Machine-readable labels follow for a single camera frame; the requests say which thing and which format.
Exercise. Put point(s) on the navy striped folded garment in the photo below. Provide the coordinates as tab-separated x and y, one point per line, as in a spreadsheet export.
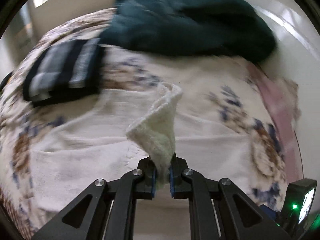
65	72

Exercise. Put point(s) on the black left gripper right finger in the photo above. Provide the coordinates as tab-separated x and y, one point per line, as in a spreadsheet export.
219	209

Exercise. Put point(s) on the white knitted sweater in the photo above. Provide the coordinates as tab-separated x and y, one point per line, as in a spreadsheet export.
154	132

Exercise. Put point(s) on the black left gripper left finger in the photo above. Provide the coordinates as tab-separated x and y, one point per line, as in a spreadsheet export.
105	209

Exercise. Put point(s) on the floral fleece bed blanket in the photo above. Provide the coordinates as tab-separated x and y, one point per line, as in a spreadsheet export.
50	154

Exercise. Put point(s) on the dark teal plush quilt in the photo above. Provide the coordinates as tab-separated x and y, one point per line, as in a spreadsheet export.
190	28

